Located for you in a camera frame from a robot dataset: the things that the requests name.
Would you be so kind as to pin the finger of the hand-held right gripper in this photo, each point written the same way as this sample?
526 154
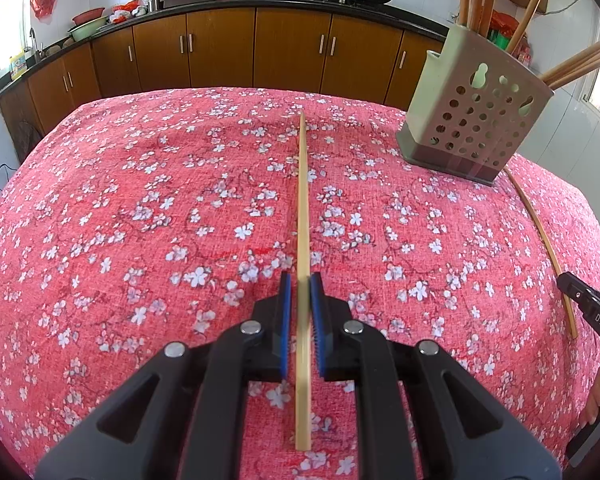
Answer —
585 300

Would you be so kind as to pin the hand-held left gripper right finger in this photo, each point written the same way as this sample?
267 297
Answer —
317 330

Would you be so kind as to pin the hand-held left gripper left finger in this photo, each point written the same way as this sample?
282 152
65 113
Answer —
285 320

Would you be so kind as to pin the grey perforated chopstick holder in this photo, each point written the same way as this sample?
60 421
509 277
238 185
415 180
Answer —
430 120

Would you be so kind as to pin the person's right hand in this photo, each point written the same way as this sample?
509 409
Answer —
597 390

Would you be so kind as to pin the red floral tablecloth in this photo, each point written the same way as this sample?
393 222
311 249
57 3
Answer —
155 240

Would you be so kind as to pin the wooden base cabinets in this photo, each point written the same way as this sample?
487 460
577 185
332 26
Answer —
220 50

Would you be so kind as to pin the red packets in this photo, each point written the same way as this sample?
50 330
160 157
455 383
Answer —
505 25

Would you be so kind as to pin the black kitchen countertop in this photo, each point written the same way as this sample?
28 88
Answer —
210 6

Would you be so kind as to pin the red and white bag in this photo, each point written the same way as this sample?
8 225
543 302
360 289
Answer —
129 10

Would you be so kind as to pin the green basin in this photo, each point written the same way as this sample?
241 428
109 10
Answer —
87 31

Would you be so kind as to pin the red basin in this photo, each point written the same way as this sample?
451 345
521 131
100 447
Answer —
89 15

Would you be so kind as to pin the yellow dish soap bottle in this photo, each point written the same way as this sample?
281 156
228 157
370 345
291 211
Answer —
17 66

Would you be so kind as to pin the metal faucet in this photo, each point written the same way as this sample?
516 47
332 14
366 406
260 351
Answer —
34 40

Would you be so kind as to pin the red plastic bag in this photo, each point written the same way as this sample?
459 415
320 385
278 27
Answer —
45 1

